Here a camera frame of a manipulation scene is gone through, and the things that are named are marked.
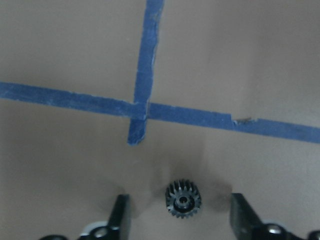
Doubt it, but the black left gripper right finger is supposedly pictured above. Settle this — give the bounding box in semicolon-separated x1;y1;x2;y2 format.
229;193;263;240

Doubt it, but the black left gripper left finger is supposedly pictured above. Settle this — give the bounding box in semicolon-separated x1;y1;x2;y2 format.
107;194;131;240

